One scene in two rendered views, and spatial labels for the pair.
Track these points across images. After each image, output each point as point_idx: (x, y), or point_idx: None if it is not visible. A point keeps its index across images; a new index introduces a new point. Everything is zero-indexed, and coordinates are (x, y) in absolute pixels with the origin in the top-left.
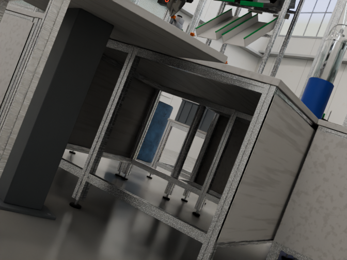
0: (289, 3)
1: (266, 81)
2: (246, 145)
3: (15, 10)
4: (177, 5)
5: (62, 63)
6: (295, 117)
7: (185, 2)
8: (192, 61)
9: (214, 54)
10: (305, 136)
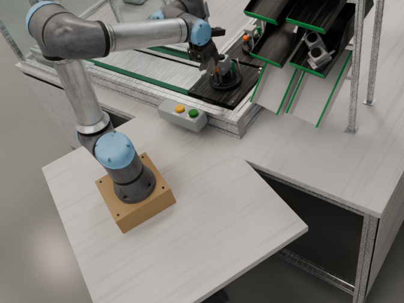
0: (362, 30)
1: (364, 211)
2: (364, 250)
3: (60, 85)
4: (212, 64)
5: None
6: None
7: (218, 56)
8: (268, 173)
9: (292, 240)
10: None
